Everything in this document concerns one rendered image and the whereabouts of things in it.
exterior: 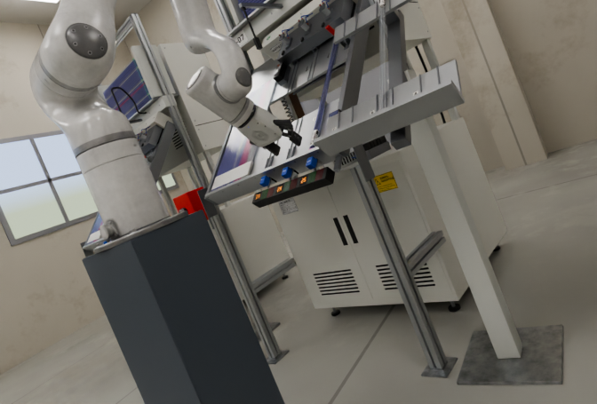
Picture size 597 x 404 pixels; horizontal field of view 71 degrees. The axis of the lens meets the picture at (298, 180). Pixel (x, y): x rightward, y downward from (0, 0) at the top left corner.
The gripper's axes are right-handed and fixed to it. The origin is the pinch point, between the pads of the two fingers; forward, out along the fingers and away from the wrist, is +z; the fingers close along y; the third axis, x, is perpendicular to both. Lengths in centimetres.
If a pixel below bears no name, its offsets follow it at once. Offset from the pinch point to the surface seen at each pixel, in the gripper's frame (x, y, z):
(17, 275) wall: 1, -383, 8
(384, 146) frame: 33, -5, 48
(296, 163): 2.3, -7.5, 10.3
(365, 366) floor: -46, -14, 63
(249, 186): 2.3, -34.2, 12.1
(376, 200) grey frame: -8.8, 14.0, 24.6
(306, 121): 19.3, -7.1, 10.2
